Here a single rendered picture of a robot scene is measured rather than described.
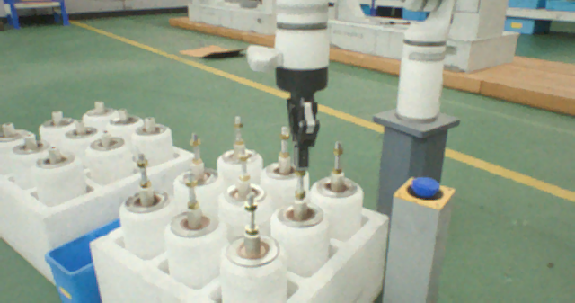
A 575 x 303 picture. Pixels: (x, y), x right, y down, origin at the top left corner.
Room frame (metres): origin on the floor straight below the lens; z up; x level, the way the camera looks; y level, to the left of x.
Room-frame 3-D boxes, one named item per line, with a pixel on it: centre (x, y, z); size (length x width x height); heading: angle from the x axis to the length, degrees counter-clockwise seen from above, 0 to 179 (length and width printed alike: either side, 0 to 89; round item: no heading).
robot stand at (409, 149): (0.96, -0.30, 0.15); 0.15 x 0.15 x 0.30; 38
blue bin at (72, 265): (0.77, 0.34, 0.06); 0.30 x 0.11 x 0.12; 143
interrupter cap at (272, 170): (0.77, 0.01, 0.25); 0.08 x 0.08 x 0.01
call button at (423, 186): (0.57, -0.20, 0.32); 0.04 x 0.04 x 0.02
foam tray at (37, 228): (0.99, 0.51, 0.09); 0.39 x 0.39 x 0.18; 52
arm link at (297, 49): (0.60, 0.00, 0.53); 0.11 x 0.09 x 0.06; 101
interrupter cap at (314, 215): (0.61, -0.02, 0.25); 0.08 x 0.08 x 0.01
